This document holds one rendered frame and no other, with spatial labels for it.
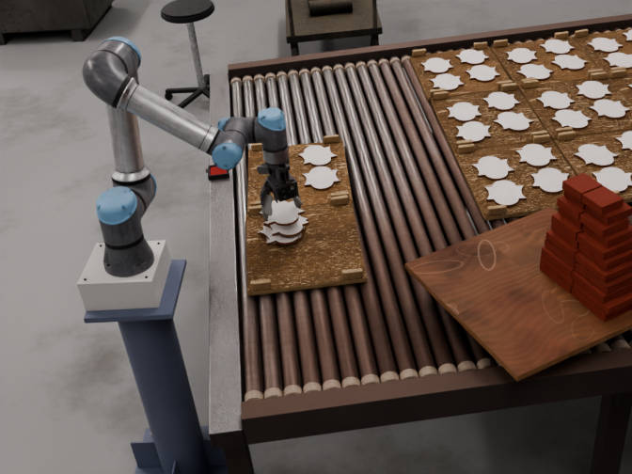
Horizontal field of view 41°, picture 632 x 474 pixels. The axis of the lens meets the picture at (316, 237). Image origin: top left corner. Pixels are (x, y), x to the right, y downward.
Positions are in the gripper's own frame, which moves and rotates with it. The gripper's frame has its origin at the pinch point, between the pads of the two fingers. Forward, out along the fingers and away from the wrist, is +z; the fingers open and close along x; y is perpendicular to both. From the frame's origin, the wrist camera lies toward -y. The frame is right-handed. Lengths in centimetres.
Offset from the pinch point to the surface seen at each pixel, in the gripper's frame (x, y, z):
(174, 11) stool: 51, -288, 38
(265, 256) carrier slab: -9.1, 6.1, 9.4
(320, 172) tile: 25.5, -26.5, 8.4
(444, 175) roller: 62, -5, 11
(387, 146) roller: 56, -33, 11
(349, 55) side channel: 79, -107, 8
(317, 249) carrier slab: 5.8, 11.7, 9.3
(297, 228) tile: 3.0, 4.4, 4.5
